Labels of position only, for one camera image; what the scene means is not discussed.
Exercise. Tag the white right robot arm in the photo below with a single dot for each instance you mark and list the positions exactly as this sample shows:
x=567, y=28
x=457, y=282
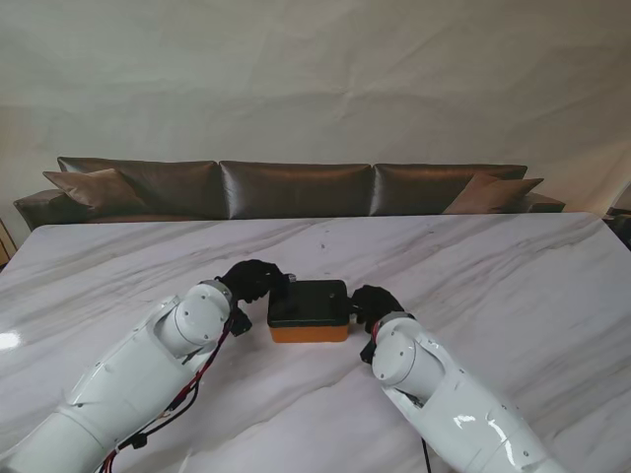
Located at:
x=453, y=394

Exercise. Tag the brown sofa back cushion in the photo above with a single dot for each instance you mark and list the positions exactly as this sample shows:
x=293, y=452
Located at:
x=296, y=189
x=419, y=189
x=182, y=187

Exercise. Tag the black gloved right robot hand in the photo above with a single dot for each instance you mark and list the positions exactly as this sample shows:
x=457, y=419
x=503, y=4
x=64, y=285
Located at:
x=377, y=303

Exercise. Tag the black tissue box base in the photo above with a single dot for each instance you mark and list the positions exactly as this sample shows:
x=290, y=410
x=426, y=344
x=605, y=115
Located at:
x=308, y=303

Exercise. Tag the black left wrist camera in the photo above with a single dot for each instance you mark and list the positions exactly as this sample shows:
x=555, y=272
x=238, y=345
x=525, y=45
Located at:
x=240, y=322

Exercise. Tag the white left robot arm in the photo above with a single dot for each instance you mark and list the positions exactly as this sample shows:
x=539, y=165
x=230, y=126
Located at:
x=133, y=379

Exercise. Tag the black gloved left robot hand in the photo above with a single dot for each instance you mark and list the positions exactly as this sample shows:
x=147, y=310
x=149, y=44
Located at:
x=254, y=278

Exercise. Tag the orange tissue box cover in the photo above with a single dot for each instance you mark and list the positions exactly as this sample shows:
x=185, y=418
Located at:
x=308, y=335

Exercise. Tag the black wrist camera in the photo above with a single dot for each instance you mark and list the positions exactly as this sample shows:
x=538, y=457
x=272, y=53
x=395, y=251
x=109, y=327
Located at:
x=367, y=351
x=240, y=322

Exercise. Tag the wooden slatted furniture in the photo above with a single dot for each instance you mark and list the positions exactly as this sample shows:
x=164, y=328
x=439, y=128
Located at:
x=4, y=241

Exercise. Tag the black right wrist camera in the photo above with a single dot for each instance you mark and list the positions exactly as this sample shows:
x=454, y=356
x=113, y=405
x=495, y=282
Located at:
x=367, y=351

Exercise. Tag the brown throw pillow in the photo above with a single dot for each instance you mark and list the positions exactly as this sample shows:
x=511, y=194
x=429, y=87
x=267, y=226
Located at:
x=493, y=194
x=93, y=189

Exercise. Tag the dark side furniture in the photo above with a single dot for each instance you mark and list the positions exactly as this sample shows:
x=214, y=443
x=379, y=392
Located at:
x=620, y=224

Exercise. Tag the brown leather sofa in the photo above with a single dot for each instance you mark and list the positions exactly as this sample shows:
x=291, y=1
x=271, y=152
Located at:
x=44, y=204

